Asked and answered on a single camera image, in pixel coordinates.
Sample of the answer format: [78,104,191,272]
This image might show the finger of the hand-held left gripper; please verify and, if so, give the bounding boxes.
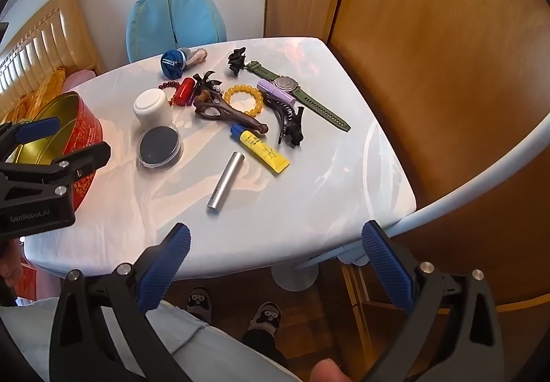
[0,141,111,202]
[0,117,61,161]

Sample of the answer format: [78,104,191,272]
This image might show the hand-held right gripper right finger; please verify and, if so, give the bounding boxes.
[361,219,504,382]

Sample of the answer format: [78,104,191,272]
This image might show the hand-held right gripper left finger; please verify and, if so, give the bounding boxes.
[49,222,192,382]

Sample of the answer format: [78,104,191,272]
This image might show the red round tin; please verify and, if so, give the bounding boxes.
[6,91,105,213]

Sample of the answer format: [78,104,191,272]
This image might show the black round compact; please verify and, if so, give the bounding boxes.
[136,125,184,170]

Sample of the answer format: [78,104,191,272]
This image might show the white round jar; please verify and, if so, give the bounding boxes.
[133,88,171,127]

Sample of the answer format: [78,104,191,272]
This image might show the silver metal tube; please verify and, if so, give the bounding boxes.
[207,151,245,211]

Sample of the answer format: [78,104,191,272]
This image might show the dark red bead bracelet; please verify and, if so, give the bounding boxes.
[158,81,181,108]

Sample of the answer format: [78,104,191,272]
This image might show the red cylinder case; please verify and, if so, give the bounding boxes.
[173,78,196,106]

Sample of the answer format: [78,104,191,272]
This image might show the blue plush keychain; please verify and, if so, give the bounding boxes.
[160,47,208,79]

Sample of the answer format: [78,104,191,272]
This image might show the black bow clip with pearls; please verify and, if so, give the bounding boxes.
[192,70,224,97]

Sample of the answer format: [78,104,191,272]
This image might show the brown wooden slingshot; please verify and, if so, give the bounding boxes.
[192,90,270,137]

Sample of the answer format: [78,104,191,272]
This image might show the yellow tube with blue cap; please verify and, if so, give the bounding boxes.
[230,124,290,175]

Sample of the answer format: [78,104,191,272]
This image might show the yellow bead bracelet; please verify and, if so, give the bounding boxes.
[223,83,264,116]

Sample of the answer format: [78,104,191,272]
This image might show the black claw hair clip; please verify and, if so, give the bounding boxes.
[262,96,307,148]

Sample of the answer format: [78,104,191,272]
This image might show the black flower hair clip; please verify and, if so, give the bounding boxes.
[228,47,248,77]

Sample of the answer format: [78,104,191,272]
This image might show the purple tube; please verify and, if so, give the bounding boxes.
[257,80,296,105]

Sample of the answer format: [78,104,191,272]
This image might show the green wrist watch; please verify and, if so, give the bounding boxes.
[243,59,352,132]

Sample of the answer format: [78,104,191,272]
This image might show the person's left hand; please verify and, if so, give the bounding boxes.
[0,239,22,286]

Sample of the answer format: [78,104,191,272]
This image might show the person's right hand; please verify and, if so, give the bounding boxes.
[310,358,351,382]

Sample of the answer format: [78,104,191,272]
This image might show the orange pillow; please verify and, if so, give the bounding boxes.
[13,69,67,125]

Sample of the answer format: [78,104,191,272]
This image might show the panda slipper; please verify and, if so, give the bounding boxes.
[249,301,282,335]
[187,286,212,325]

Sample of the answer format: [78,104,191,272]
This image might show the pink bed sheet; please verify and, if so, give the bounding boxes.
[62,68,99,91]

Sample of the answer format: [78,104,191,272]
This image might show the wooden bed headboard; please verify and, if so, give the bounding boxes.
[0,0,101,116]

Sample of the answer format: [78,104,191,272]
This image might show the person's pale jacket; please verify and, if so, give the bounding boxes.
[0,296,297,382]

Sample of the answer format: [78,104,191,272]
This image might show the person's dark trouser leg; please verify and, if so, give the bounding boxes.
[242,328,286,365]

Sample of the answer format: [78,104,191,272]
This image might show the blue chair backrest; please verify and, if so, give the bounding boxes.
[126,0,228,64]

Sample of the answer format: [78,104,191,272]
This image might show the white table frame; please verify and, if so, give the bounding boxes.
[271,111,550,292]

